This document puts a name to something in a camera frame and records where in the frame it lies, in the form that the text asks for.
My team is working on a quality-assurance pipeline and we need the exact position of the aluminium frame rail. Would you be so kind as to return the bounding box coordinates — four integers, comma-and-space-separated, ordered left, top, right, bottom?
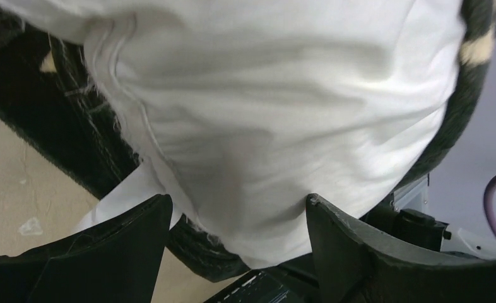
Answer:
391, 174, 429, 213

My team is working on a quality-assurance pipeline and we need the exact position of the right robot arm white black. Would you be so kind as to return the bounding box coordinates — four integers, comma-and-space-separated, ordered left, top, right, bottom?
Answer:
361, 203, 496, 260

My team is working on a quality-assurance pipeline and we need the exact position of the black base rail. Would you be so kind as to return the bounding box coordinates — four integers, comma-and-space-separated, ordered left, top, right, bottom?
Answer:
205, 254, 321, 303

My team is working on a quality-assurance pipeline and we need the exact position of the black pillowcase with beige flowers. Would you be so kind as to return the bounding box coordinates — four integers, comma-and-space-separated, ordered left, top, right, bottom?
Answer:
0, 0, 496, 283

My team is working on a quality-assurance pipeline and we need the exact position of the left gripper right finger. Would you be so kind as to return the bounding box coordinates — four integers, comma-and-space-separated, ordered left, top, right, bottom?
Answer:
306, 194, 496, 302

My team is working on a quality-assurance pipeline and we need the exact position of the white pillow insert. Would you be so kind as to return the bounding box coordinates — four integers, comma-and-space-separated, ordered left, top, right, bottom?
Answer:
0, 1, 465, 269

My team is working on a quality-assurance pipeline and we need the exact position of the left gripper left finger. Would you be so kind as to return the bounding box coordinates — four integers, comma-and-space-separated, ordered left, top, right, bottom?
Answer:
0, 195, 172, 302

